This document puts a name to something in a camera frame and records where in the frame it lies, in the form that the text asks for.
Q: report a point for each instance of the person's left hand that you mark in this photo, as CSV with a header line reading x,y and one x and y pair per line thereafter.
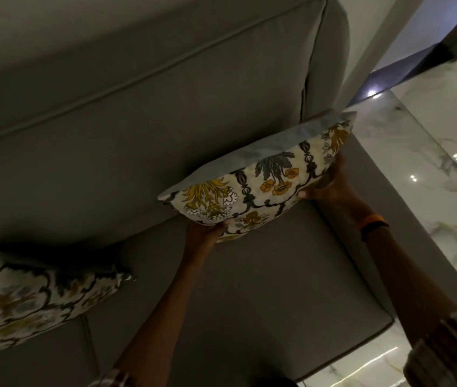
x,y
201,237

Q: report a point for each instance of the person's right hand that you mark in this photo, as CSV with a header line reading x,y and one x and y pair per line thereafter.
x,y
333,187

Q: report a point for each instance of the person's right thumb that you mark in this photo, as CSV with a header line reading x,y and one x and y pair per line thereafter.
x,y
309,193

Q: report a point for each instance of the person's left thumb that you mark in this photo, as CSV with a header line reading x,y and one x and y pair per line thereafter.
x,y
218,227

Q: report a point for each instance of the floral cushion with blue back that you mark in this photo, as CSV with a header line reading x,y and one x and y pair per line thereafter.
x,y
260,185
23,302

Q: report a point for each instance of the person's left forearm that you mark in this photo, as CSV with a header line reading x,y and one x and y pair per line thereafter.
x,y
160,318

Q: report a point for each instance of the person's right forearm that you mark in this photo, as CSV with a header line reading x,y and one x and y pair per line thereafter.
x,y
402,274

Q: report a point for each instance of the orange wristband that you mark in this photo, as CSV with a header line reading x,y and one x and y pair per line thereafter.
x,y
373,223

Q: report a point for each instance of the grey fabric sofa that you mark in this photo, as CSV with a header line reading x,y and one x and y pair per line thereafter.
x,y
139,116

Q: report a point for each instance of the striped shirt sleeve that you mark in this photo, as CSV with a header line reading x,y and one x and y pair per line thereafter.
x,y
448,350

